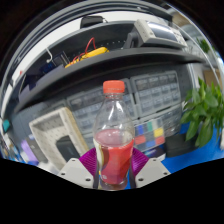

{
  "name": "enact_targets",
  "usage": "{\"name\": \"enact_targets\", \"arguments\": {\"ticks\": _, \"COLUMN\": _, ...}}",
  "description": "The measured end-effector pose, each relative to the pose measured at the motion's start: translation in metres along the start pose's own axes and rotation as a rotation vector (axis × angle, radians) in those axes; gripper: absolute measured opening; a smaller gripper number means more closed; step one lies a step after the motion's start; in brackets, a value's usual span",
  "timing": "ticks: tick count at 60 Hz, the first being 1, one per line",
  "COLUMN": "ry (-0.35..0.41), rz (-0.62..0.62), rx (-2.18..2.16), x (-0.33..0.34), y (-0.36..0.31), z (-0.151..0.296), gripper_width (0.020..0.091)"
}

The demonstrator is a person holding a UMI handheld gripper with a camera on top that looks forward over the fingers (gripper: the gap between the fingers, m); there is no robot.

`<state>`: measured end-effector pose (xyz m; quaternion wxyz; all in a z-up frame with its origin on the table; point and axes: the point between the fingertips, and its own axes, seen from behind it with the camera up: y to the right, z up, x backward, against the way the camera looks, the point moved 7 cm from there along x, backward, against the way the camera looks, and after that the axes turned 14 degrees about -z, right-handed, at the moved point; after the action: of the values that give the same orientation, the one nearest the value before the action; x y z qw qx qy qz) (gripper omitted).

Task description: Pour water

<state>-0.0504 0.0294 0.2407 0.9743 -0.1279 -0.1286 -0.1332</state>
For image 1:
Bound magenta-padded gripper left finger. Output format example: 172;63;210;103
57;148;99;190

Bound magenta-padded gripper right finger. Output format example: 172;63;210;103
128;148;172;190

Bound clear bottle with red drink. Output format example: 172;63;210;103
92;79;136;192

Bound black box with white label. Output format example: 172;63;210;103
143;145;167;160

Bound black rounded case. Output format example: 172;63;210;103
55;134;81;163

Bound clear organizer box, coloured parts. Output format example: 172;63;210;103
133;116;168;150

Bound grey small-parts drawer cabinet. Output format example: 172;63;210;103
129;70;183;116
79;114;101;149
65;79;138;123
161;106;185;134

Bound black zip case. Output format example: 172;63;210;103
165;133;198;158

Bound white pegboard tray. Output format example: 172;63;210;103
28;106;90;171

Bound green potted plant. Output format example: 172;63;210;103
179;77;224;148

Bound dark grey shelf unit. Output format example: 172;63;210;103
9;14;208;114

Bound white rack shelf unit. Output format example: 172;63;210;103
171;9;224;78

